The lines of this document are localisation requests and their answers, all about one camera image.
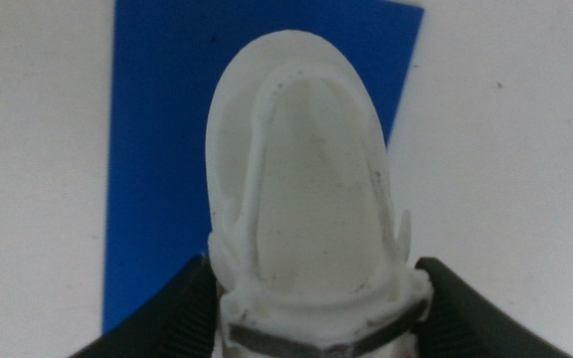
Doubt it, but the white strapped sandal shoe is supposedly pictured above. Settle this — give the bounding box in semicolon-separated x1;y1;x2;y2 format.
204;29;435;358

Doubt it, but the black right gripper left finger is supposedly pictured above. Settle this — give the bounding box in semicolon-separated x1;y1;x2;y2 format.
69;254;219;358

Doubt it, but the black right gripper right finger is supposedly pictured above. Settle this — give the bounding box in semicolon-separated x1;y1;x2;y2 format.
412;256;573;358

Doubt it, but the blue mat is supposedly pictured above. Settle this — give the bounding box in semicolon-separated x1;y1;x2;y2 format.
100;0;425;336

